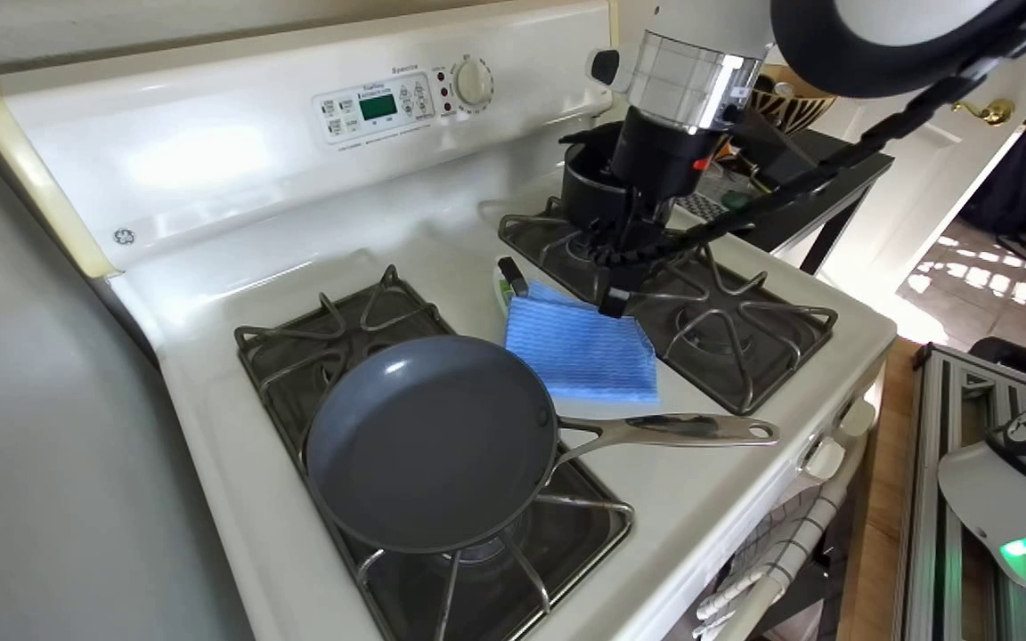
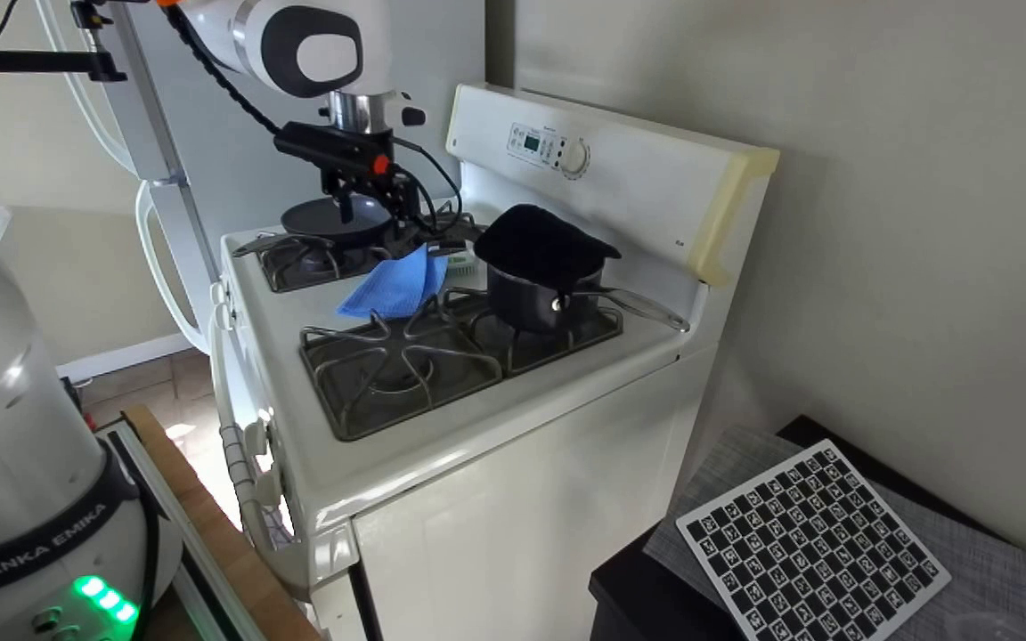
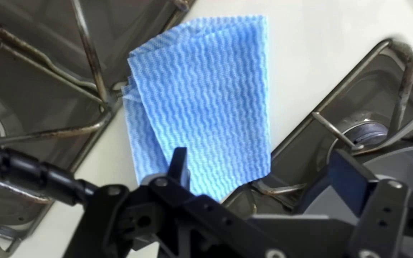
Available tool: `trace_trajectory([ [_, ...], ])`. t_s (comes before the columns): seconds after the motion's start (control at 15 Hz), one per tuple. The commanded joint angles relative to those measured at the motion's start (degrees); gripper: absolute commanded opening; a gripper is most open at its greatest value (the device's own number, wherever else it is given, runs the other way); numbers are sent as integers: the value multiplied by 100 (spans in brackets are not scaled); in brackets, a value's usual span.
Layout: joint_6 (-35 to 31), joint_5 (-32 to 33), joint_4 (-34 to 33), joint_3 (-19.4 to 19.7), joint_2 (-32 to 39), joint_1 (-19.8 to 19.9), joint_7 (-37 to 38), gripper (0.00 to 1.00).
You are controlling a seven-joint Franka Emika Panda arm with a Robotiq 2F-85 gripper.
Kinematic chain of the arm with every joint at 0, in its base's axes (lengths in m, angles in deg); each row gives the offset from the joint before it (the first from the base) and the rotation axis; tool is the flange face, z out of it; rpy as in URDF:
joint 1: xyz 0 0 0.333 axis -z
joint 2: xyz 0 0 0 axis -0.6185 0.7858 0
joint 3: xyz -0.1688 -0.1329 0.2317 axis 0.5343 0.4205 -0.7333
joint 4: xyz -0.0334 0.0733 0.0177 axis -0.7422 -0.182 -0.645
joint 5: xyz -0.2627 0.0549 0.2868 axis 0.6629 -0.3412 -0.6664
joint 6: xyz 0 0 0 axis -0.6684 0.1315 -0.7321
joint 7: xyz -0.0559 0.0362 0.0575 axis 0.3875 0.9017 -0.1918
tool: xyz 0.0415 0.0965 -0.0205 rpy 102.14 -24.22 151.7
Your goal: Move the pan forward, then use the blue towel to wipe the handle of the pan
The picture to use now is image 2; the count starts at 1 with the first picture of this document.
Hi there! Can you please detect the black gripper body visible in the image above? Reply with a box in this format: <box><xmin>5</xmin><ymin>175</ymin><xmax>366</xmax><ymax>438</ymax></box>
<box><xmin>339</xmin><ymin>163</ymin><xmax>415</xmax><ymax>215</ymax></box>

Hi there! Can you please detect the blue towel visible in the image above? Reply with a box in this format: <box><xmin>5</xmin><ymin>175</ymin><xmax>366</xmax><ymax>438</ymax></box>
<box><xmin>336</xmin><ymin>238</ymin><xmax>458</xmax><ymax>328</ymax></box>

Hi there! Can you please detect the grey blue frying pan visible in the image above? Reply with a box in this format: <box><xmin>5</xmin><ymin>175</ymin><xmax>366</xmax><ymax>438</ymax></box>
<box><xmin>279</xmin><ymin>194</ymin><xmax>396</xmax><ymax>246</ymax></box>

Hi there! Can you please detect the white striped kitchen towel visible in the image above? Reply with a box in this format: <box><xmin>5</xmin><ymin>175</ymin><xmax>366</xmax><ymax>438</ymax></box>
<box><xmin>213</xmin><ymin>413</ymin><xmax>296</xmax><ymax>563</ymax></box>

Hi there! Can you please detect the black stove grate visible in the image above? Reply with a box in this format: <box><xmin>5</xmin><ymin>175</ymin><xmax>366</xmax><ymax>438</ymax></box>
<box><xmin>253</xmin><ymin>202</ymin><xmax>480</xmax><ymax>292</ymax></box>
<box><xmin>296</xmin><ymin>283</ymin><xmax>631</xmax><ymax>445</ymax></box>

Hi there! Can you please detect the dark metal pot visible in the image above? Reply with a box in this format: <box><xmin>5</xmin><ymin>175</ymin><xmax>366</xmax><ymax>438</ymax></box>
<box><xmin>485</xmin><ymin>260</ymin><xmax>631</xmax><ymax>340</ymax></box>

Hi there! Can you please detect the pale grey refrigerator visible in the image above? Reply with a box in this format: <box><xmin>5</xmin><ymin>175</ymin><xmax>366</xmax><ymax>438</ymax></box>
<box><xmin>32</xmin><ymin>0</ymin><xmax>492</xmax><ymax>359</ymax></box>

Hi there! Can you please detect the white gas stove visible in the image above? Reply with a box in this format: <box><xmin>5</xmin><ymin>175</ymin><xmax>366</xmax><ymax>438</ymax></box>
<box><xmin>207</xmin><ymin>80</ymin><xmax>785</xmax><ymax>641</ymax></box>

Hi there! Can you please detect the robot stand with wooden edge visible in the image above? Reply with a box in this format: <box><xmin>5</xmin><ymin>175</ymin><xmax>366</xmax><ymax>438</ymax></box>
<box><xmin>61</xmin><ymin>378</ymin><xmax>327</xmax><ymax>641</ymax></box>

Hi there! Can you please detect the black rod with orange tape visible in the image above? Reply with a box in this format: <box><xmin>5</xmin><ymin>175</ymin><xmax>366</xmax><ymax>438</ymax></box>
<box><xmin>0</xmin><ymin>42</ymin><xmax>133</xmax><ymax>84</ymax></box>

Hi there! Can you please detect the black side table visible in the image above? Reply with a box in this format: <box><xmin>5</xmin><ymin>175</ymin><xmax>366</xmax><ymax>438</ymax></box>
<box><xmin>583</xmin><ymin>409</ymin><xmax>1026</xmax><ymax>641</ymax></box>

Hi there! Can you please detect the black white calibration checkerboard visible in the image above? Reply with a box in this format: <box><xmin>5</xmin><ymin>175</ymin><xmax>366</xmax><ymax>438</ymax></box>
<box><xmin>675</xmin><ymin>438</ymin><xmax>956</xmax><ymax>641</ymax></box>

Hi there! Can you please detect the black white checker calibration board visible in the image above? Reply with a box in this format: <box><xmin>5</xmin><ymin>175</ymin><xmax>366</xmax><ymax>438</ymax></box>
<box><xmin>642</xmin><ymin>420</ymin><xmax>1026</xmax><ymax>641</ymax></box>

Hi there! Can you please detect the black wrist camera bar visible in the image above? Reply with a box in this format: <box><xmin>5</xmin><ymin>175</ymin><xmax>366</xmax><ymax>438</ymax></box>
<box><xmin>272</xmin><ymin>116</ymin><xmax>405</xmax><ymax>185</ymax></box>

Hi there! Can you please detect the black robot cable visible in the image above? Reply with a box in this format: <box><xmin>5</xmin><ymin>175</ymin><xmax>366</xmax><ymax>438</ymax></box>
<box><xmin>162</xmin><ymin>0</ymin><xmax>474</xmax><ymax>246</ymax></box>

